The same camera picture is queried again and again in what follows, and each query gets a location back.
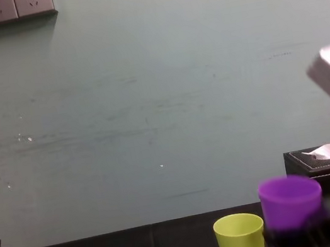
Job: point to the purple plastic cup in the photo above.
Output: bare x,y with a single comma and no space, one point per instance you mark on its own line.
289,200

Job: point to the yellow-green plastic cup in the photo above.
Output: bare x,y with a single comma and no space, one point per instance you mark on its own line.
240,241

